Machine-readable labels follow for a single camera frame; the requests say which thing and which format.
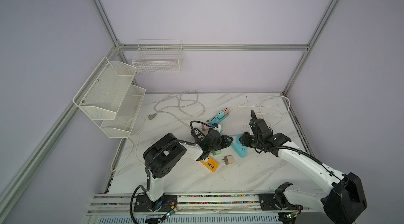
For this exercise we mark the orange power strip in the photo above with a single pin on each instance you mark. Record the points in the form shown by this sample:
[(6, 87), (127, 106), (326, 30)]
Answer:
[(210, 163)]

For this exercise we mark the aluminium mounting rail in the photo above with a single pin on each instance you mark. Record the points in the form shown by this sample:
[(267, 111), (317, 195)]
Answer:
[(194, 202)]

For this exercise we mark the blue power strip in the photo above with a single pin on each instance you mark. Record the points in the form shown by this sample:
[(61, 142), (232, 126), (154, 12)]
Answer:
[(215, 120)]

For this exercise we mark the teal plug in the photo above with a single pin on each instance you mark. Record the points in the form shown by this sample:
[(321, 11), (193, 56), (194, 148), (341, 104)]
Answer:
[(220, 115)]

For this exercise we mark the teal triangular power strip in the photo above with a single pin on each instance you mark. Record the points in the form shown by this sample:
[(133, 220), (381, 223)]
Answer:
[(238, 147)]

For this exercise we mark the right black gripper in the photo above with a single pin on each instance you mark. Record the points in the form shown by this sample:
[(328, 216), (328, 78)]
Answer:
[(243, 140)]

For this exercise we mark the upper white mesh shelf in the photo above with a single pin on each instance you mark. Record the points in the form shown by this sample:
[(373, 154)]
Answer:
[(102, 94)]

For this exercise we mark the white mesh shelf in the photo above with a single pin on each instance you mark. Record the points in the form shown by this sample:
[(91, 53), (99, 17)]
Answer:
[(102, 94), (122, 125)]

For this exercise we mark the lower white mesh shelf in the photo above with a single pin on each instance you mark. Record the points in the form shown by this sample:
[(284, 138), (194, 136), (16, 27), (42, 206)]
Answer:
[(122, 125)]

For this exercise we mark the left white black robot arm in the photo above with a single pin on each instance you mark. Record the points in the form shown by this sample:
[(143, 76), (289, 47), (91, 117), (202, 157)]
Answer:
[(165, 154)]

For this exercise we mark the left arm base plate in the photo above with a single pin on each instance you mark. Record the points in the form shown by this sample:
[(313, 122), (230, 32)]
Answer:
[(164, 204)]

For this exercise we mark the black power strip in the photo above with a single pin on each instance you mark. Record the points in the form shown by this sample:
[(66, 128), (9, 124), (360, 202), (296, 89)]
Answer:
[(197, 135)]

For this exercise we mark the green plug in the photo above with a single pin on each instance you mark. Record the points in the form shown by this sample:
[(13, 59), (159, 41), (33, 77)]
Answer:
[(216, 152)]

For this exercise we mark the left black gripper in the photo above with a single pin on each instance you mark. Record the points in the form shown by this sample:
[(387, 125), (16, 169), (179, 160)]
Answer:
[(225, 141)]

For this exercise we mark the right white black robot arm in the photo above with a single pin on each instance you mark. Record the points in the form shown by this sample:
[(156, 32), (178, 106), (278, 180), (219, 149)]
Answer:
[(342, 198)]

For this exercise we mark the white wire basket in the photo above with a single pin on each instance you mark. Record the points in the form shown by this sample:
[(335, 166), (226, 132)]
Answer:
[(158, 56)]

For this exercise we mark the pink plug on blue strip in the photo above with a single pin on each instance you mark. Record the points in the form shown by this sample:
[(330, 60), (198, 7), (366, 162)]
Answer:
[(226, 111)]

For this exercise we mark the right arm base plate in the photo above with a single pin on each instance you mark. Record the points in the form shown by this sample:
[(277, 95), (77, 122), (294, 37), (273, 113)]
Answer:
[(272, 201)]

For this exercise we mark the pink plug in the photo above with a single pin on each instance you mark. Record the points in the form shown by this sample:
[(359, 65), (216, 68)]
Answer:
[(205, 127), (227, 160), (226, 111)]

